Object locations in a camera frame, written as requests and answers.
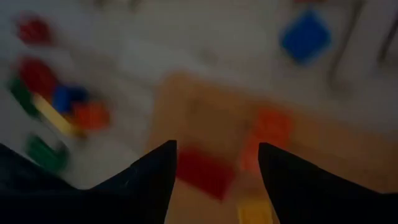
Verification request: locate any green plastic brick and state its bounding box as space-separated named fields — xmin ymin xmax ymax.
xmin=25 ymin=134 xmax=69 ymax=174
xmin=8 ymin=77 xmax=40 ymax=118

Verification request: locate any orange plastic brick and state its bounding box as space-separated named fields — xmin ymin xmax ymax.
xmin=72 ymin=101 xmax=112 ymax=132
xmin=241 ymin=106 xmax=294 ymax=174

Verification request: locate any orange translucent plastic bin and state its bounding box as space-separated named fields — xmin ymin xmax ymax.
xmin=144 ymin=70 xmax=398 ymax=224

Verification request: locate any large yellow plastic brick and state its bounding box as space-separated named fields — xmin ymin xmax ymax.
xmin=32 ymin=92 xmax=80 ymax=138

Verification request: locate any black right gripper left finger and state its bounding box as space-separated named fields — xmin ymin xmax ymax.
xmin=90 ymin=139 xmax=178 ymax=224

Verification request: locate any small blue plastic brick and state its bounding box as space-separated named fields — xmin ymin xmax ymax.
xmin=280 ymin=11 xmax=333 ymax=65

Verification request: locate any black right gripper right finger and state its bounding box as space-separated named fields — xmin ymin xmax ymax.
xmin=257 ymin=142 xmax=398 ymax=224

